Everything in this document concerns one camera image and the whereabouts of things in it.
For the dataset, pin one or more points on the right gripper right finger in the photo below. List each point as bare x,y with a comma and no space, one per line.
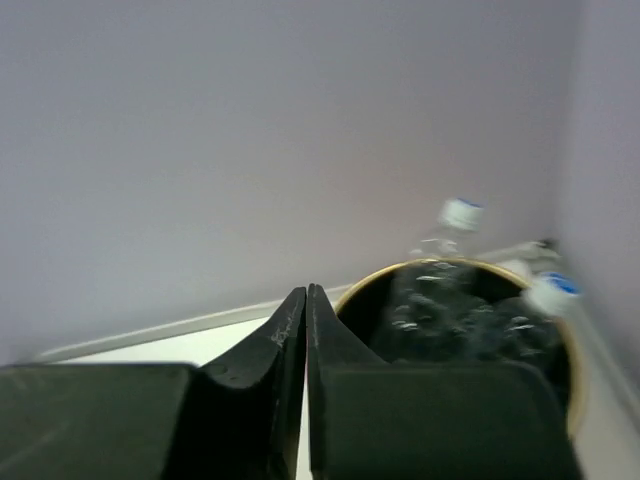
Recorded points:
369,419

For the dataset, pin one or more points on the orange cylindrical bin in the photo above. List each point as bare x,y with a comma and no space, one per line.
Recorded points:
361,309

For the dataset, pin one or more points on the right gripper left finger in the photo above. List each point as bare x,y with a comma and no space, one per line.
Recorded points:
235,417

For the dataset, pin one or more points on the clear bottle long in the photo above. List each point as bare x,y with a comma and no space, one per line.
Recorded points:
523,328

